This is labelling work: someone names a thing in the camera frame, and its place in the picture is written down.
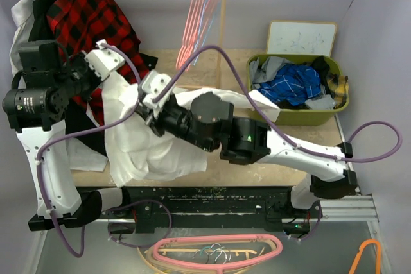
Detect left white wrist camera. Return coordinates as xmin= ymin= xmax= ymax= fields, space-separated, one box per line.
xmin=85 ymin=39 xmax=125 ymax=81

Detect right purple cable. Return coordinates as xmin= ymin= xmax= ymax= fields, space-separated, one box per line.
xmin=152 ymin=45 xmax=404 ymax=243

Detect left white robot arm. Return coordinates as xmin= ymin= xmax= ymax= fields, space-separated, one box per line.
xmin=3 ymin=40 xmax=126 ymax=231

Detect light blue wire hanger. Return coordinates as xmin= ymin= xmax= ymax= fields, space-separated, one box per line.
xmin=190 ymin=0 xmax=220 ymax=53

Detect blue checked shirt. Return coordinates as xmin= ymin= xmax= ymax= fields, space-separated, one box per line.
xmin=258 ymin=64 xmax=322 ymax=107

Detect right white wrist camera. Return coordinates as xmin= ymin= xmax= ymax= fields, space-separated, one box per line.
xmin=138 ymin=70 xmax=174 ymax=119

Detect pink hangers on rack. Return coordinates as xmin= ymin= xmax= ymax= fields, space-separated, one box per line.
xmin=175 ymin=0 xmax=220 ymax=69

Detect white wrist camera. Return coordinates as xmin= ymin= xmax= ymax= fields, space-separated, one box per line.
xmin=138 ymin=70 xmax=174 ymax=119
xmin=85 ymin=39 xmax=125 ymax=81

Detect purple cable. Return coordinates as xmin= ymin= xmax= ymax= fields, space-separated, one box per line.
xmin=152 ymin=45 xmax=404 ymax=243
xmin=35 ymin=42 xmax=173 ymax=259

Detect wooden clothes rack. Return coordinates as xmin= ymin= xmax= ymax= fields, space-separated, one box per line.
xmin=4 ymin=0 xmax=231 ymax=90

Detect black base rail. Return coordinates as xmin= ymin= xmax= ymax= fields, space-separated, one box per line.
xmin=100 ymin=186 xmax=320 ymax=233

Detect orange hanger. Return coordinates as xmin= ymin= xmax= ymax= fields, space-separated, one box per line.
xmin=348 ymin=239 xmax=383 ymax=274

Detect small whiteboard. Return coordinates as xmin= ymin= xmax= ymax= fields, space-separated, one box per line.
xmin=266 ymin=20 xmax=338 ymax=56

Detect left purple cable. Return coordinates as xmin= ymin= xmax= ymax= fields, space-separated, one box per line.
xmin=35 ymin=42 xmax=173 ymax=259

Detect black hanging shirt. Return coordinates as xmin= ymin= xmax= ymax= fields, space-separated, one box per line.
xmin=28 ymin=0 xmax=158 ymax=156

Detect grey garment in basket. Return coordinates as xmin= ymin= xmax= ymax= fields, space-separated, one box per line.
xmin=249 ymin=56 xmax=292 ymax=90

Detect red black plaid shirt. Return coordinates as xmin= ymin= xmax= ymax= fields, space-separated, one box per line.
xmin=46 ymin=0 xmax=153 ymax=127

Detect black garment in basket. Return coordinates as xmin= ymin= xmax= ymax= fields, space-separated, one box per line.
xmin=277 ymin=56 xmax=335 ymax=110

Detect large pink hanger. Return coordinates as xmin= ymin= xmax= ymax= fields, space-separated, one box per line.
xmin=145 ymin=234 xmax=283 ymax=273

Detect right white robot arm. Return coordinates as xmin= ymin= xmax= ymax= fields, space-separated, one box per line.
xmin=136 ymin=92 xmax=358 ymax=209

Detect aluminium frame rail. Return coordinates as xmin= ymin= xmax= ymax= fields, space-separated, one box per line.
xmin=24 ymin=196 xmax=380 ymax=273

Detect olive green laundry basket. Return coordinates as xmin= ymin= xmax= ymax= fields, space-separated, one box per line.
xmin=247 ymin=54 xmax=349 ymax=126

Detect yellow black plaid garment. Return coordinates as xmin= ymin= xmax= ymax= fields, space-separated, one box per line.
xmin=326 ymin=73 xmax=349 ymax=109

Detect grey white hanging shirt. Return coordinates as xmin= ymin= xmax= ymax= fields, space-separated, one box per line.
xmin=9 ymin=0 xmax=107 ymax=173

